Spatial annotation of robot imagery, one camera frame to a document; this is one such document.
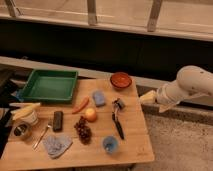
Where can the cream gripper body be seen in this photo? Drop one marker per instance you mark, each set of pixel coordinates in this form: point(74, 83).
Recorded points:
point(148, 98)

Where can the dark brown block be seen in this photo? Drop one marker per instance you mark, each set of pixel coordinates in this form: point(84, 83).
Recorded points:
point(58, 121)

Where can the silver fork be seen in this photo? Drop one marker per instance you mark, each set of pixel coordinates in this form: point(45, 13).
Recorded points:
point(48, 126)

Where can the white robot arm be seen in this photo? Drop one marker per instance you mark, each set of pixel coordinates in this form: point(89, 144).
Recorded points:
point(191, 82)

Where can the blue plastic cup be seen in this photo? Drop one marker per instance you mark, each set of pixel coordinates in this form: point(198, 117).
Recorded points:
point(110, 144)

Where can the metal cup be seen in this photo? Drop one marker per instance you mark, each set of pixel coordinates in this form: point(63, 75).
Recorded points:
point(22, 131)

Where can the red bowl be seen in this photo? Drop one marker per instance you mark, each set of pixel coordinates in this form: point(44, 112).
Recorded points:
point(120, 80)

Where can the blue sponge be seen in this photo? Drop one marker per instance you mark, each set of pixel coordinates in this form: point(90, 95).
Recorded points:
point(99, 98)

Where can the orange fruit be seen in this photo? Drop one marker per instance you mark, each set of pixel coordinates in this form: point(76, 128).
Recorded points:
point(90, 115)

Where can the orange carrot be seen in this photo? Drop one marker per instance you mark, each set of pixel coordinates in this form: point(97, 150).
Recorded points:
point(81, 106)

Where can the dark grape bunch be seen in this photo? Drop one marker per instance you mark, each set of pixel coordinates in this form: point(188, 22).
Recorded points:
point(83, 131)

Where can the green plastic tray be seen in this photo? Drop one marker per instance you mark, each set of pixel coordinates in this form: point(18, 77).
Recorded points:
point(51, 86)

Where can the blue grey cloth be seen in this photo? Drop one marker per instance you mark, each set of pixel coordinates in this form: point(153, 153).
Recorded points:
point(55, 146)

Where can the white mug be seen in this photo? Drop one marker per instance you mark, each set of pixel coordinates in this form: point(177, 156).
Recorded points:
point(31, 119)

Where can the black handled dish brush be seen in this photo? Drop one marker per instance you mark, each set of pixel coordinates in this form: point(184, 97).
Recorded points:
point(118, 105)

